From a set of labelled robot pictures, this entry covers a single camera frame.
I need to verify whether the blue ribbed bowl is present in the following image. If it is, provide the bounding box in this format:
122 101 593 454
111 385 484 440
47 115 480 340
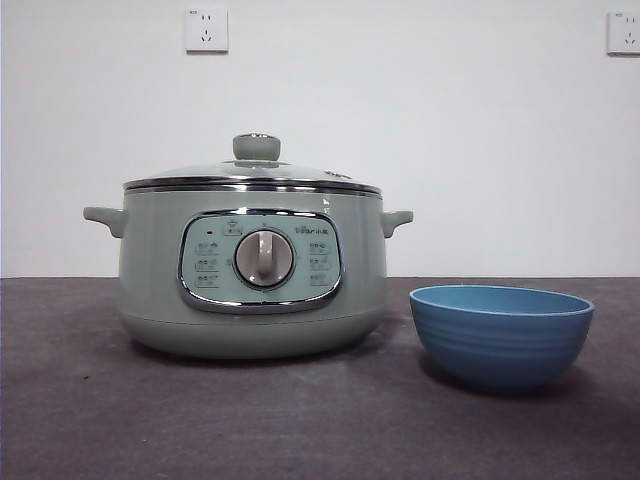
409 284 596 396

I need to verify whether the pale green electric steamer pot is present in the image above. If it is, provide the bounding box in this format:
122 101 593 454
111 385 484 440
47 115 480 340
82 187 415 360

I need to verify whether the glass lid with green knob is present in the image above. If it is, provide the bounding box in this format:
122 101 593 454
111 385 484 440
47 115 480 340
123 132 384 195

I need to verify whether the white wall socket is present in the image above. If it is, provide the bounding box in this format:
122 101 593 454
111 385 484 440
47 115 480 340
606 10 640 57
185 7 230 54

